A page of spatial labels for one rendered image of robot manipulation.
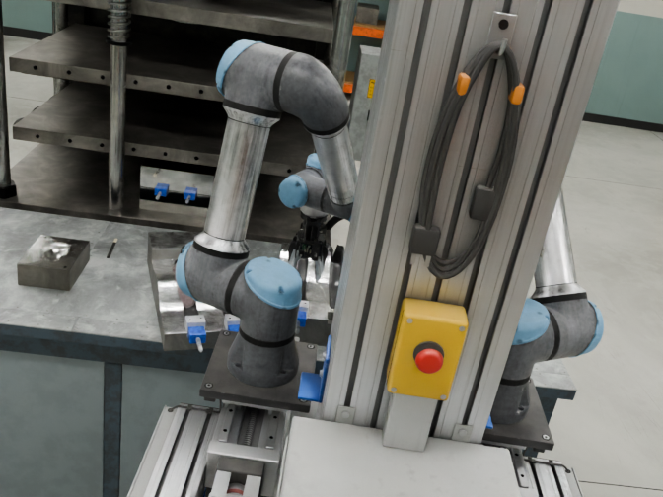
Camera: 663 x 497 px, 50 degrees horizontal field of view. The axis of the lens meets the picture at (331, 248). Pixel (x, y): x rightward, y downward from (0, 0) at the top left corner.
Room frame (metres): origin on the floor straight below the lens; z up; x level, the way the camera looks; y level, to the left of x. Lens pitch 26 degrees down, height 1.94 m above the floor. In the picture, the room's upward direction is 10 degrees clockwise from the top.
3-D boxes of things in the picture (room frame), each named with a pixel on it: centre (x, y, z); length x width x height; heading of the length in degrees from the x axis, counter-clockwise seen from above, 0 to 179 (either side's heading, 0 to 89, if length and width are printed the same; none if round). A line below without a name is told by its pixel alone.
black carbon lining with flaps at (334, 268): (1.93, 0.03, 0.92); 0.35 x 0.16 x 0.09; 5
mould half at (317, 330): (1.95, 0.02, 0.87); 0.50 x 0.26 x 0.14; 5
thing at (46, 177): (2.77, 0.69, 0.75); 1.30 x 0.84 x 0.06; 95
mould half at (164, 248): (1.83, 0.37, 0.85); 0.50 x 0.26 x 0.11; 22
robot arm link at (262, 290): (1.24, 0.11, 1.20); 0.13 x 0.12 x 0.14; 68
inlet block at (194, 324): (1.56, 0.31, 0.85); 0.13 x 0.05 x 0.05; 22
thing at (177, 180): (2.70, 0.63, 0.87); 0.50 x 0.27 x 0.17; 5
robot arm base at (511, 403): (1.25, -0.39, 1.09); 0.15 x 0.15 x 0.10
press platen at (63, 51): (2.82, 0.69, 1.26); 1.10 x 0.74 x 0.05; 95
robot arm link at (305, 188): (1.59, 0.08, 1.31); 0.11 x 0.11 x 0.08; 68
